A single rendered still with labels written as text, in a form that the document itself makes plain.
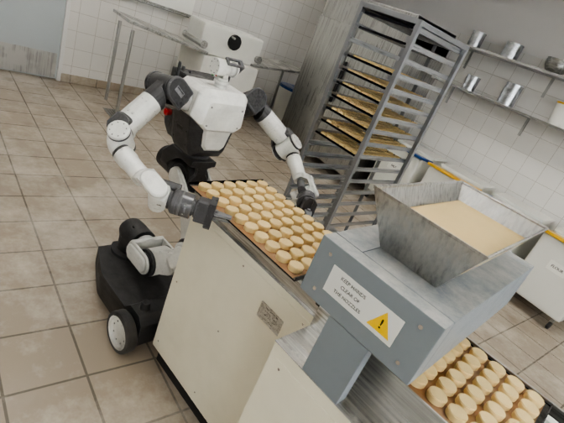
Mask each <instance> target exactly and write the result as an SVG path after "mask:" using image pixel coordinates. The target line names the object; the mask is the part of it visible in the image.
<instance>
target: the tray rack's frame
mask: <svg viewBox="0 0 564 423"><path fill-rule="evenodd" d="M363 7H364V8H366V9H367V10H369V11H371V12H373V13H376V14H377V15H379V16H382V17H385V18H389V19H392V20H394V21H397V22H400V23H403V24H407V25H409V26H412V27H414V26H415V24H416V22H417V20H418V18H414V17H411V16H409V15H406V14H403V13H398V12H395V11H393V10H390V9H387V8H382V7H380V6H377V5H374V4H372V3H366V2H364V4H363ZM422 28H423V29H425V30H426V31H428V32H430V33H432V34H434V35H436V36H437V37H439V38H441V39H444V40H445V41H446V42H448V43H450V44H453V45H455V46H456V47H458V48H459V49H461V50H462V51H461V53H460V55H459V56H458V58H457V61H456V63H455V65H454V66H453V68H452V70H451V72H450V74H449V76H448V77H447V79H446V82H445V84H444V86H443V88H442V89H441V92H440V94H439V96H438V98H437V99H436V101H435V103H434V105H433V107H432V109H431V111H430V113H429V115H428V117H427V119H426V121H425V123H424V125H423V127H422V129H421V130H420V132H419V134H418V136H417V138H416V140H415V142H414V144H413V146H412V148H411V150H410V152H409V154H408V156H407V158H406V160H405V162H404V163H403V165H402V167H401V169H400V171H399V173H398V175H397V177H396V179H395V181H394V184H399V183H400V181H401V179H402V177H403V175H404V173H405V171H406V170H407V168H408V166H409V164H410V161H411V160H412V158H413V156H414V154H415V151H416V150H417V149H418V147H419V145H420V142H421V140H422V139H423V137H424V135H425V133H426V130H427V129H428V128H429V126H430V124H431V121H432V119H433V117H434V116H435V114H436V111H437V109H438V107H439V106H440V105H441V102H442V100H443V98H444V96H445V95H446V93H447V90H448V88H449V86H450V85H451V83H452V81H453V79H454V77H455V75H456V73H457V71H458V69H459V67H460V65H461V64H462V62H463V60H464V58H465V56H466V54H467V52H468V50H469V48H470V47H469V46H468V45H466V44H464V43H462V42H461V41H459V40H457V39H455V38H453V37H452V36H450V35H449V34H446V33H444V32H443V31H441V30H439V29H437V28H436V27H434V26H432V25H430V24H429V23H427V22H424V24H423V26H422ZM436 47H437V46H436V45H433V47H432V49H431V52H433V53H434V52H435V50H436ZM430 60H431V59H430V58H428V57H427V59H426V62H425V64H424V66H425V67H427V66H428V64H429V62H430ZM424 73H425V72H424V71H421V72H420V74H419V76H418V78H417V80H421V78H422V76H423V75H424ZM416 88H417V85H414V86H413V88H412V90H411V91H412V92H415V90H416ZM380 162H381V161H380V160H378V161H377V163H376V165H375V166H374V168H378V167H379V164H380ZM325 221H326V217H324V219H323V220H322V221H315V222H319V223H320V224H322V225H323V224H324V223H325ZM328 231H330V232H332V233H334V232H339V231H338V230H337V229H336V228H334V227H329V228H328Z"/></svg>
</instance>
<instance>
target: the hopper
mask: <svg viewBox="0 0 564 423"><path fill-rule="evenodd" d="M373 188H374V194H375V202H376V211H377V219H378V227H379V243H380V247H381V248H382V249H383V250H384V251H386V252H387V253H389V254H390V255H392V256H393V257H394V258H396V259H397V260H399V261H400V262H401V263H402V264H404V265H405V266H406V267H408V268H409V269H411V270H412V271H414V272H415V273H416V274H418V275H419V276H420V277H421V278H422V279H424V280H426V281H427V282H428V283H430V284H431V285H433V286H434V287H438V286H440V285H443V284H445V283H446V282H448V281H450V280H452V279H455V278H456V277H458V276H460V275H462V274H465V273H466V272H468V271H470V270H472V269H475V268H476V267H478V266H479V265H481V264H484V263H486V262H488V261H489V260H491V259H494V258H496V257H498V256H499V255H501V254H503V253H506V252H507V251H509V250H510V249H512V248H515V247H517V246H519V245H521V244H522V243H524V242H526V241H528V240H529V239H531V238H533V237H535V236H537V235H538V234H540V233H543V232H545V231H547V230H548V229H549V228H548V227H546V226H544V225H542V224H541V223H539V222H537V221H535V220H533V219H532V218H530V217H528V216H526V215H524V214H523V213H521V212H519V211H516V210H515V209H514V208H512V207H510V206H507V205H505V204H504V203H503V202H501V201H498V200H496V199H495V198H493V197H491V196H489V195H487V194H486V193H484V192H482V191H480V190H478V189H477V188H475V187H473V186H471V185H469V184H468V183H466V182H464V181H462V180H452V181H436V182H419V183H403V184H386V185H373Z"/></svg>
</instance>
